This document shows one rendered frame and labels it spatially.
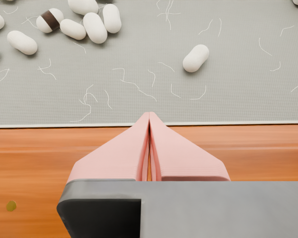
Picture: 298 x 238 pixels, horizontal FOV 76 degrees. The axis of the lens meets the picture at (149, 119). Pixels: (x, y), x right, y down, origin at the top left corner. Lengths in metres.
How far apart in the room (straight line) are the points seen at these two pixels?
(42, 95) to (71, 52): 0.06
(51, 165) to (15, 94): 0.10
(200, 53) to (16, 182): 0.21
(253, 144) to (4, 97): 0.26
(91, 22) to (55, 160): 0.15
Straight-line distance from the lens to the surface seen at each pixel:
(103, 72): 0.23
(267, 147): 0.20
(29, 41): 0.26
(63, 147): 0.19
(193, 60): 0.21
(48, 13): 0.27
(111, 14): 0.25
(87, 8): 0.26
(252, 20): 0.29
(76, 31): 0.25
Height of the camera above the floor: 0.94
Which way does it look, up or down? 77 degrees down
